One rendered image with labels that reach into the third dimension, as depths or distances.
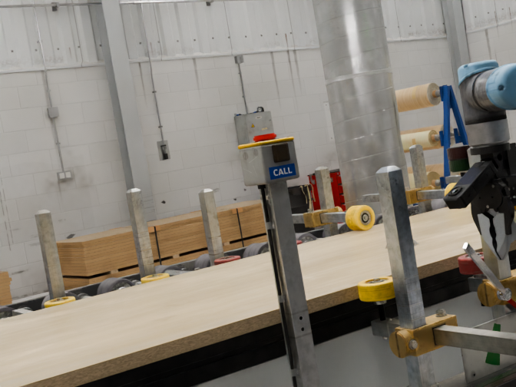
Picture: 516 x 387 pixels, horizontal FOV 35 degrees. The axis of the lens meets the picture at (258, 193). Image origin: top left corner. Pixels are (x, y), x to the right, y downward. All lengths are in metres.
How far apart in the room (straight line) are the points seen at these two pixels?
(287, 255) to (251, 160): 0.17
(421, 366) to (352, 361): 0.22
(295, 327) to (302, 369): 0.07
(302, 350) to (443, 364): 0.60
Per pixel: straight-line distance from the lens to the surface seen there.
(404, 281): 1.55
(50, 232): 2.34
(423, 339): 1.57
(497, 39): 12.68
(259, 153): 1.34
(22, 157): 8.78
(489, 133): 1.54
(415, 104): 9.10
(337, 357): 1.73
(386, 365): 1.82
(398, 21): 12.28
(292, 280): 1.38
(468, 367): 1.67
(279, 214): 1.37
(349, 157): 5.80
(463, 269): 1.81
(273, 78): 10.52
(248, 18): 10.47
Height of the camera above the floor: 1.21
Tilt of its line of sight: 3 degrees down
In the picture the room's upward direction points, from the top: 10 degrees counter-clockwise
